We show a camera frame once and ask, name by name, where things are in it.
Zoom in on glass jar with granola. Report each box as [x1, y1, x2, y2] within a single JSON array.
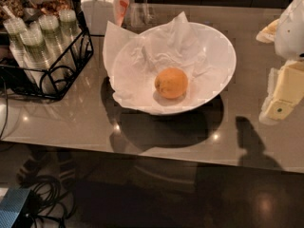
[[0, 0, 24, 23]]

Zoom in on stack of clear cups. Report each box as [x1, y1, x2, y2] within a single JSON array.
[[20, 28, 55, 94], [3, 17, 34, 83], [59, 9, 81, 59], [38, 15, 76, 79]]

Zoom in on black cables on floor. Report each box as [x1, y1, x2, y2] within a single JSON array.
[[18, 174, 77, 228]]

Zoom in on orange white packet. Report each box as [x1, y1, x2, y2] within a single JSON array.
[[114, 0, 129, 26]]

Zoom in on white crumpled paper liner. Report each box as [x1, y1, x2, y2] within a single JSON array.
[[102, 10, 234, 115]]

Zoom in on white lidded jar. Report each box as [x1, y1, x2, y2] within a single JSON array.
[[81, 0, 116, 35]]

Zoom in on white bowl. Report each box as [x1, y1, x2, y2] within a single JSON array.
[[111, 21, 238, 116]]

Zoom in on black wire basket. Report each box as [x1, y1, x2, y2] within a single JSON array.
[[0, 0, 93, 100]]

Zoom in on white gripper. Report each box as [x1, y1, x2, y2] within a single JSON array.
[[256, 0, 304, 125]]

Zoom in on orange fruit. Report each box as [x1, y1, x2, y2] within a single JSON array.
[[154, 67, 188, 99]]

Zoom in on blue grey box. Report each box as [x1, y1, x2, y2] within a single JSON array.
[[0, 188, 30, 228]]

